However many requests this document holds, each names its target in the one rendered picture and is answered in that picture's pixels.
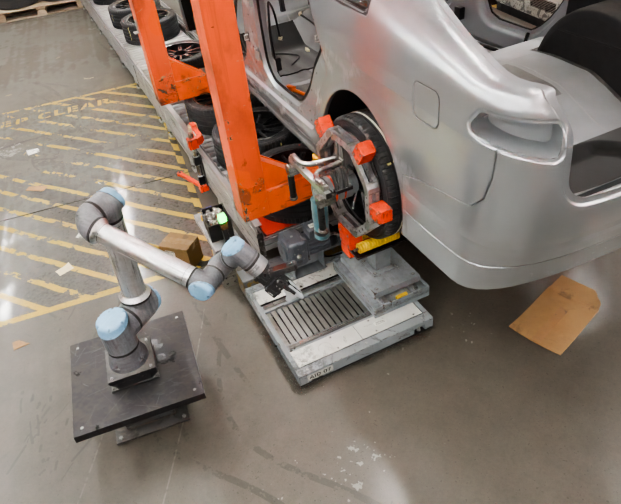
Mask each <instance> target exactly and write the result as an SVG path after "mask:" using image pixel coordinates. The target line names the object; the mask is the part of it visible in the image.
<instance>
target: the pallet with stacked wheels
mask: <svg viewBox="0 0 621 504"><path fill-rule="evenodd" d="M75 4H77V6H72V7H67V8H62V9H57V10H51V11H47V10H48V9H53V8H59V7H64V6H70V5H75ZM34 8H35V9H34ZM81 8H84V7H83V6H82V4H81V1H80V0H0V24H1V23H6V22H12V21H17V20H23V19H28V18H33V17H39V16H44V15H49V14H54V13H60V12H65V11H70V10H76V9H81ZM18 11H19V12H18ZM31 12H37V13H35V14H30V15H25V16H19V17H14V18H9V19H6V17H10V16H15V15H21V14H26V13H31Z"/></svg>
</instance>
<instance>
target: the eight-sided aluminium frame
mask: <svg viewBox="0 0 621 504"><path fill-rule="evenodd" d="M334 141H336V142H337V143H338V144H339V145H341V146H342V147H343V148H344V149H345V150H346V151H347V152H348V153H349V155H350V157H351V159H352V162H353V164H354V167H355V169H356V171H357V174H358V176H359V178H360V181H361V183H362V185H363V189H364V195H365V215H366V222H365V223H364V224H363V225H361V224H360V223H359V222H358V221H357V220H356V219H355V218H354V217H353V216H352V215H351V214H350V213H349V212H348V211H347V209H346V208H345V206H344V204H343V201H342V200H340V201H337V204H338V206H339V208H337V205H336V203H335V204H332V205H331V208H332V210H333V214H334V215H335V217H336V219H337V220H339V221H340V222H341V223H342V225H343V226H344V227H345V228H346V229H347V230H348V231H349V232H350V233H351V234H352V236H354V237H355V238H357V237H360V236H363V235H365V234H368V232H370V231H372V230H373V229H375V228H377V227H379V226H380V225H378V224H377V223H376V222H375V221H374V220H373V219H372V218H371V217H370V210H369V205H370V204H372V203H375V202H378V201H380V188H379V184H378V180H376V177H375V175H374V173H373V170H372V168H371V166H370V163H369V162H367V163H364V164H362V165H363V167H364V169H365V172H366V174H367V177H368V179H369V181H370V182H368V179H367V177H366V175H365V172H364V170H363V168H362V165H358V164H357V162H356V160H355V158H354V156H353V154H352V152H353V150H354V148H355V146H356V144H357V143H360V142H359V140H357V139H355V138H354V137H353V136H352V135H350V134H349V133H348V132H346V131H345V130H344V129H343V128H342V127H340V126H339V125H337V126H334V127H331V128H328V129H327V130H326V132H325V133H324V134H323V136H322V137H321V139H320V140H319V141H318V142H317V144H316V145H317V147H316V150H317V155H318V160H319V159H322V158H324V154H325V158H326V157H329V156H331V153H330V146H331V145H332V143H333V142H334ZM323 152H324V154H323ZM331 171H332V169H329V170H327V171H326V173H325V172H323V173H321V174H320V176H319V177H320V178H321V177H324V176H327V175H329V172H331ZM345 217H346V218H347V219H346V218H345Z"/></svg>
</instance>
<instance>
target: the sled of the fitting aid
mask: <svg viewBox="0 0 621 504"><path fill-rule="evenodd" d="M333 267H334V270H335V271H336V273H337V274H338V275H339V276H340V277H341V279H342V280H343V281H344V282H345V283H346V284H347V286H348V287H349V288H350V289H351V290H352V292H353V293H354V294H355V295H356V296H357V297H358V299H359V300H360V301H361V302H362V303H363V305H364V306H365V307H366V308H367V309H368V310H369V312H370V313H371V314H372V315H373V316H374V318H375V319H376V318H378V317H380V316H382V315H385V314H387V313H389V312H392V311H394V310H396V309H398V308H401V307H403V306H405V305H407V304H410V303H412V302H414V301H417V300H419V299H421V298H423V297H426V296H428V295H429V284H428V283H426V282H425V281H424V280H423V279H422V278H421V277H420V280H419V281H417V282H415V283H413V284H410V285H408V286H406V287H403V288H401V289H399V290H396V291H394V292H391V293H389V294H387V295H384V296H382V297H380V298H377V299H374V298H373V297H372V296H371V295H370V294H369V292H368V291H367V290H366V289H365V288H364V287H363V286H362V284H361V283H360V282H359V281H358V280H357V279H356V278H355V276H354V275H353V274H352V273H351V272H350V271H349V270H348V268H347V267H346V266H345V265H344V264H343V263H342V262H341V257H339V258H337V259H334V260H333Z"/></svg>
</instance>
